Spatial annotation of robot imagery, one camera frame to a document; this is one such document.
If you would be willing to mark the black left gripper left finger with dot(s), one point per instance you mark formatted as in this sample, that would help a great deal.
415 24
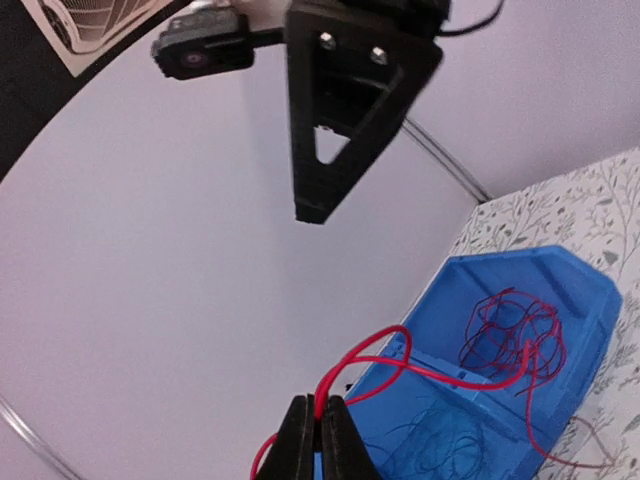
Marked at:
289 453

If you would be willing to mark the floral tablecloth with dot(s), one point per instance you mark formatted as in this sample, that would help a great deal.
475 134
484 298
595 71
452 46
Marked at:
594 213

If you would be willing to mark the blue plastic bin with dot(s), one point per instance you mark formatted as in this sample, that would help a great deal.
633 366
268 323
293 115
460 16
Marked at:
423 429
534 324

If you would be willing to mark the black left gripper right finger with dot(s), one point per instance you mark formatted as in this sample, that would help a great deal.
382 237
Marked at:
342 452

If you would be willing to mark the right aluminium corner post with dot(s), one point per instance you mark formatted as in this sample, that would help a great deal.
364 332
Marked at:
447 161

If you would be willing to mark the blue plastic bin near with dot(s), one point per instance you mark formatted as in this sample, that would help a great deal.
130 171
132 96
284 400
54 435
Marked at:
534 324

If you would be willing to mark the blue plastic bin middle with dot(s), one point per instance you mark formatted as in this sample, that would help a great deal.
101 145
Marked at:
423 429

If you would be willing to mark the left aluminium corner post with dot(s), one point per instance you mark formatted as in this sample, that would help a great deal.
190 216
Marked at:
37 444

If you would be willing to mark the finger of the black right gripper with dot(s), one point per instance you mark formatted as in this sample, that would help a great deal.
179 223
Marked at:
355 68

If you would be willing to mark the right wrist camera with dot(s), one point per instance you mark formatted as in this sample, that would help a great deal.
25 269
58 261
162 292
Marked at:
206 42

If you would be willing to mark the aluminium corner post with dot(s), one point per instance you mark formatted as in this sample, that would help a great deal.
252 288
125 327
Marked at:
447 161
37 444

